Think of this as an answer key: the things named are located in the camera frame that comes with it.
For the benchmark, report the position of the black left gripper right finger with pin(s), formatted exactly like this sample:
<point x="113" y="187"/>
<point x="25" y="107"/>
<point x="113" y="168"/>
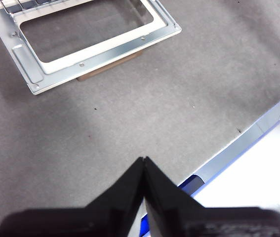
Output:
<point x="204" y="222"/>

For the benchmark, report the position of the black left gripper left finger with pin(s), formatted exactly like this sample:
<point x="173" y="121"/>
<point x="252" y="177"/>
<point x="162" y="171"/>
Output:
<point x="92" y="222"/>

